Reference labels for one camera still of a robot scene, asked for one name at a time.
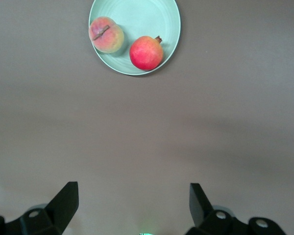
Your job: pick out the peach fruit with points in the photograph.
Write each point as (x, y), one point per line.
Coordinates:
(106, 36)

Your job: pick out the red pomegranate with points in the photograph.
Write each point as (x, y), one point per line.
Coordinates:
(145, 54)

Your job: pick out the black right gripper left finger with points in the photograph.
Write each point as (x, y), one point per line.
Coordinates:
(61, 210)

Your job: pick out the large table cover sheet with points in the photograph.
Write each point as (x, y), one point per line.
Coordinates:
(137, 127)

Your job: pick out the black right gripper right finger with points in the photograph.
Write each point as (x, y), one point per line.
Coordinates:
(201, 210)

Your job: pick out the light green round plate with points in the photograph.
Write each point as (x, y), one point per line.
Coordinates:
(142, 19)

